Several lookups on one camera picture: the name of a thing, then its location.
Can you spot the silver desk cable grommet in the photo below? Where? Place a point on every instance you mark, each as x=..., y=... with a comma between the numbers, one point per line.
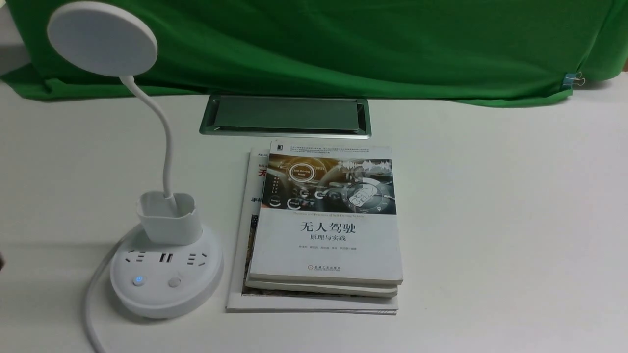
x=286, y=117

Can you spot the blue binder clip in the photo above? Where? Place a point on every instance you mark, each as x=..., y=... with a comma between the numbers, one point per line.
x=573, y=79

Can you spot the middle white book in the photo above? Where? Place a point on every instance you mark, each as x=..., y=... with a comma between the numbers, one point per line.
x=261, y=288

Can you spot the green backdrop cloth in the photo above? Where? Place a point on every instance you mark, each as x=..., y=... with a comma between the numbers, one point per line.
x=497, y=53

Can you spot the bottom large thin book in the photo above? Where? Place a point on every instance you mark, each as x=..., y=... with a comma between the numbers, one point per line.
x=243, y=299

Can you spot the white desk lamp with base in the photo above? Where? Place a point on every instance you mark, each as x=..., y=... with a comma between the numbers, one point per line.
x=170, y=263

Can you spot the white self-driving book top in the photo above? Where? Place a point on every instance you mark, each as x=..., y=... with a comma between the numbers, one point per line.
x=328, y=215

